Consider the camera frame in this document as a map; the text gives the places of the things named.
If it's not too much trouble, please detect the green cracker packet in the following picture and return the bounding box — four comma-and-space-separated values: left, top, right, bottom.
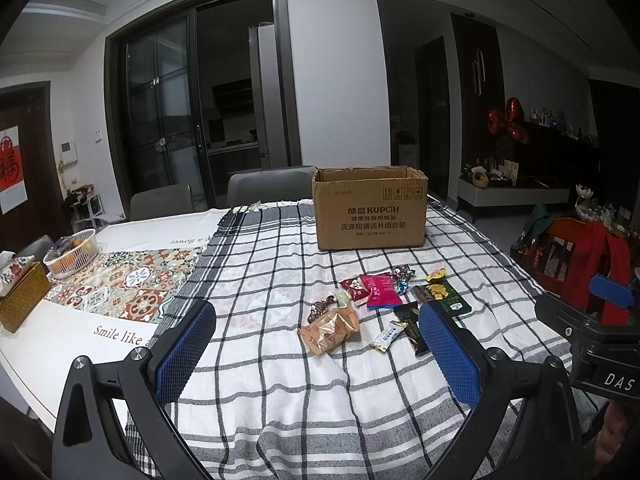
426, 278, 472, 316

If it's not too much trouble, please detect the yellow orange snack packet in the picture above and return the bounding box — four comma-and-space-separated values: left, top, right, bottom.
425, 268, 446, 283

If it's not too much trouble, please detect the black cheese cracker packet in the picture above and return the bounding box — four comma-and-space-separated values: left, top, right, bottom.
394, 301, 430, 358

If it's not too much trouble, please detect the grey white snack bar packet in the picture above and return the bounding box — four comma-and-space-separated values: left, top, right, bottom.
370, 321, 408, 353

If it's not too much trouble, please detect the blue foil candy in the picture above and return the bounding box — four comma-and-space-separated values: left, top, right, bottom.
395, 278, 409, 295

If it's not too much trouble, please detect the pink snack packet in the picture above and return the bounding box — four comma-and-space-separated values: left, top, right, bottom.
360, 274, 401, 310

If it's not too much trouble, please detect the red white snack packet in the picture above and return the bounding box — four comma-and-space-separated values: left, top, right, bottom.
340, 276, 369, 307

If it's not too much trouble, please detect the clear brown bread packet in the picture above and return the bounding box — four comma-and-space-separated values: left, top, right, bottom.
298, 307, 359, 356

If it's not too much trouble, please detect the person's right hand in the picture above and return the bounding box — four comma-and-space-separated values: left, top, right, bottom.
593, 401, 639, 479

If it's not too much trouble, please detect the patterned floral table runner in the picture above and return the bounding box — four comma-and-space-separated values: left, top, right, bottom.
46, 247, 203, 324

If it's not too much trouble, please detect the white low tv cabinet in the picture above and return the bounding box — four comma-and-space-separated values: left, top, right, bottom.
454, 178, 570, 214

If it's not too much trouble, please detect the clear fruit bowl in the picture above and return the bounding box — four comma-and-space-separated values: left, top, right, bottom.
43, 229, 100, 280

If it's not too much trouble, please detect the red foil balloon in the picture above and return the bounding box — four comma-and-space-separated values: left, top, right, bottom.
487, 96, 529, 144

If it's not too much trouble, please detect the black white plaid tablecloth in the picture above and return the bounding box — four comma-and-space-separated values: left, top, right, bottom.
128, 200, 570, 479

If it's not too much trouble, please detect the white shoe rack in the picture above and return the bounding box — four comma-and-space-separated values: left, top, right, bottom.
64, 184, 107, 232

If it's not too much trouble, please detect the grey chair left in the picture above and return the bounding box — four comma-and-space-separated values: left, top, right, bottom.
129, 183, 194, 221

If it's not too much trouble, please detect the red fu door poster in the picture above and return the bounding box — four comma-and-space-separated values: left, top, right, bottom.
0, 126, 28, 214

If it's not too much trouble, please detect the brown cardboard box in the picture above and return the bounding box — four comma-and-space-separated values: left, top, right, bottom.
311, 166, 427, 252

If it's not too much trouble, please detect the grey chair near box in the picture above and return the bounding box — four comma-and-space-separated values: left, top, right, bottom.
227, 166, 317, 207

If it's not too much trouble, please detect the dark glass sliding door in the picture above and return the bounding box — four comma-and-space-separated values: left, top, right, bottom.
104, 0, 303, 210

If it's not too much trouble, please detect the wall intercom panel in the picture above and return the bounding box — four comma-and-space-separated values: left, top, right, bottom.
60, 141, 78, 167

